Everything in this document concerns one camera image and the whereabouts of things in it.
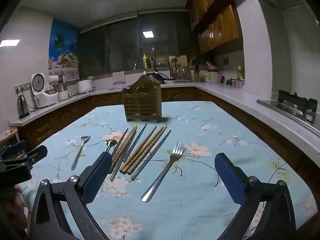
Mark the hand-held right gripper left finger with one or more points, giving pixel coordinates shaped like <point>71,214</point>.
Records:
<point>98,177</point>

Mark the wall poster with palm trees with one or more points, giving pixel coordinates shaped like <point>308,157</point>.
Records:
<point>63,47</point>

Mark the steel gas stove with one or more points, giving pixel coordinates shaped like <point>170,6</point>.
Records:
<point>295,105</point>

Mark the dish rack with utensils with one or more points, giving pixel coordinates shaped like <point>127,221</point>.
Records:
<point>181,73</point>

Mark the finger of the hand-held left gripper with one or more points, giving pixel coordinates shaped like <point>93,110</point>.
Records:
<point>37,153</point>
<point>16,147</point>

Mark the metal spoon with pointed bowl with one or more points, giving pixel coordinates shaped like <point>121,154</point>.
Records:
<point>79,153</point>

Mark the black wok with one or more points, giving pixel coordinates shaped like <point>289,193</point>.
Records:
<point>156,76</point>

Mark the dark bottle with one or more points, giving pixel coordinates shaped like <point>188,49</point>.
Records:
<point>151,62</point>

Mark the dark window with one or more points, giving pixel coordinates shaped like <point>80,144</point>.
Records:
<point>120,47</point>

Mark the small white cooker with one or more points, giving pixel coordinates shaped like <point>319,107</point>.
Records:
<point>63,95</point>

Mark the row of pale cups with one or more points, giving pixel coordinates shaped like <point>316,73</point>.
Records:
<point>237,83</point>

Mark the wooden wall cabinets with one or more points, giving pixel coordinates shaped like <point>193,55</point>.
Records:
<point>215,17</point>

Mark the wooden utensil holder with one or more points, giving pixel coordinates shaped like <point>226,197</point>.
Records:
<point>141,100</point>

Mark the white ceramic cooker pot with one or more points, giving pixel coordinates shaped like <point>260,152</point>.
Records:
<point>85,86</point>

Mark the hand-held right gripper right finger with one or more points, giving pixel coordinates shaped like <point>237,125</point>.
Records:
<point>230,180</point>

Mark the wooden cutting boards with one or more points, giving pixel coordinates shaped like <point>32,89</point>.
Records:
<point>178,59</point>

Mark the person's left forearm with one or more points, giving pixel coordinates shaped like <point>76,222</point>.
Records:
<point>12,210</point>

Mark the yellow oil bottle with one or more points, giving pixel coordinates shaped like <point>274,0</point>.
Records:
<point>145,60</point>

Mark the steel electric kettle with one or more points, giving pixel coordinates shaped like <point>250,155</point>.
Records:
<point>22,106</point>

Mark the green drink bottle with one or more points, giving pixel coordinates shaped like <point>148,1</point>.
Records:
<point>240,73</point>

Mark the wooden chopstick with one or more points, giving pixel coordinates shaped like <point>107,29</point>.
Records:
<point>120,155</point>
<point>138,148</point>
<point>148,150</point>
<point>144,149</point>
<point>117,155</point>

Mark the wall socket strip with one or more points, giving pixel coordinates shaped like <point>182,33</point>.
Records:
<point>22,88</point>

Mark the white jug with pink lid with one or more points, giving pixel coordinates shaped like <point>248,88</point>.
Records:
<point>212,76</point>

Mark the knife block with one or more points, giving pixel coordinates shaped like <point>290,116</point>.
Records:
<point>197,73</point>

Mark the blue container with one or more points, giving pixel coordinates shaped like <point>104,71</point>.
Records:
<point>228,82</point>

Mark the white rice cooker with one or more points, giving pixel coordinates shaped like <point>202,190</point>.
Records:
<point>41,90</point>

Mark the pink cloth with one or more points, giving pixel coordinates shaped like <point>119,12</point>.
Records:
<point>118,80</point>

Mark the blue floral tablecloth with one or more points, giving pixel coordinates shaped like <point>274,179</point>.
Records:
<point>200,200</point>

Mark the metal spoon with round bowl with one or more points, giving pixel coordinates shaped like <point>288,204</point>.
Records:
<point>111,143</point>

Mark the metal chopstick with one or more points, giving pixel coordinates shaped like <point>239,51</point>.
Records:
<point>151,155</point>
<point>113,175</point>
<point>121,141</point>

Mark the metal fork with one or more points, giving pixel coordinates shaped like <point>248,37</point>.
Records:
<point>162,175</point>

